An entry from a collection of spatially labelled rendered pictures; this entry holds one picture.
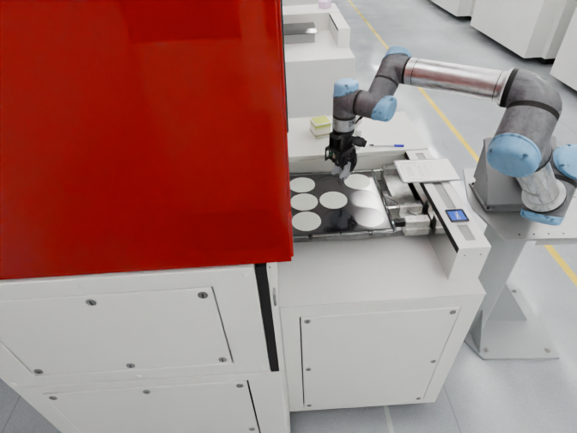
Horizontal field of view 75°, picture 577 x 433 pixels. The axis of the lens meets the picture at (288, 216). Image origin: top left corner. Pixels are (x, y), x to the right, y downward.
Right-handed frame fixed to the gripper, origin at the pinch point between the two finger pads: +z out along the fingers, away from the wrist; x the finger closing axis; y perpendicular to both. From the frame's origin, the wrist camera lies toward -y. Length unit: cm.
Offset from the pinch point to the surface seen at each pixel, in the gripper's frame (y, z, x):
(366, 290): 26.6, 15.3, 30.1
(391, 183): -19.0, 9.3, 8.7
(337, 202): 6.1, 7.3, 2.1
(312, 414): 41, 97, 20
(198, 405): 81, 31, 13
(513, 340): -54, 96, 70
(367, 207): 1.4, 7.3, 12.0
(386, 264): 13.1, 15.3, 28.6
